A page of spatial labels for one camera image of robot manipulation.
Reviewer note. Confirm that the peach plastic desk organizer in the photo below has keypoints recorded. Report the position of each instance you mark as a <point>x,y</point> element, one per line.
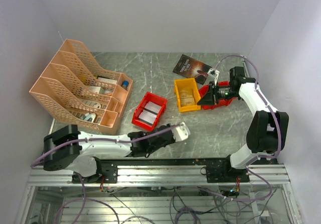
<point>75,89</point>

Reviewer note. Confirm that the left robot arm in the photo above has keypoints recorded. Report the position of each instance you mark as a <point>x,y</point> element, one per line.
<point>69,148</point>

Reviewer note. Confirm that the blue capped bottle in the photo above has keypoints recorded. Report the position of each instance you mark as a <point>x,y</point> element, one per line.
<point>125,84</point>

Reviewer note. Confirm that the red plastic bin with cards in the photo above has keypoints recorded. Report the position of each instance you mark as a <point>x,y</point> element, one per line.
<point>147,98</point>

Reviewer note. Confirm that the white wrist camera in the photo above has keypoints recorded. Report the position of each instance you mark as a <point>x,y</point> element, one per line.
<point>181,132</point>
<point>213,72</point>

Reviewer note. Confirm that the white credit card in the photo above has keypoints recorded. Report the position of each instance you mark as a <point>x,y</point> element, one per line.
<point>149,113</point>

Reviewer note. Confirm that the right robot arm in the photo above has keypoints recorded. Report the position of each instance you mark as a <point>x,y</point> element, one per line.
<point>267,132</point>

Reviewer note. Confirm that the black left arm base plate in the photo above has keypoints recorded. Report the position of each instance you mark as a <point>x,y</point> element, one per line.
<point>106,173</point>

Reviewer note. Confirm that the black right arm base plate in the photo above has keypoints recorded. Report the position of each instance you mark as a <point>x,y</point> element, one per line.
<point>220,175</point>

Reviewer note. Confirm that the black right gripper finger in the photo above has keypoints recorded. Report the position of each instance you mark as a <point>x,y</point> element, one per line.
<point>207,99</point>
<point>209,89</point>

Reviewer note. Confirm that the yellow plastic bin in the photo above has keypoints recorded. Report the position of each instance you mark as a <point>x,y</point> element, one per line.
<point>179,84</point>

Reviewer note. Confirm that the dark booklet three days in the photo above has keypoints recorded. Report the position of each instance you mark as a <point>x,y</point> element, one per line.
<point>188,67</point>

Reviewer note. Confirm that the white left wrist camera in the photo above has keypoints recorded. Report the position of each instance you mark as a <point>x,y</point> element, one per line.
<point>181,132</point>

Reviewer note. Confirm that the aluminium mounting rail frame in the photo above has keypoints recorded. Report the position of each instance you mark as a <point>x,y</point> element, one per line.
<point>158,172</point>

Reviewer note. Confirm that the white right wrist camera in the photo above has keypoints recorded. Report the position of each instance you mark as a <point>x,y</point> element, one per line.
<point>213,72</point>

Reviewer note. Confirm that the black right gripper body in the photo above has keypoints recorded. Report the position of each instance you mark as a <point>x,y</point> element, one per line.
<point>225,92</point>

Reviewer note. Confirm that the gold card in yellow bin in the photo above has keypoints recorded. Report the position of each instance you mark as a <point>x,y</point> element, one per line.
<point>186,97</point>

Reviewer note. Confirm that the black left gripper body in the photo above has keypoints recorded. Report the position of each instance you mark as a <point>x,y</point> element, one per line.
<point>151,150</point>

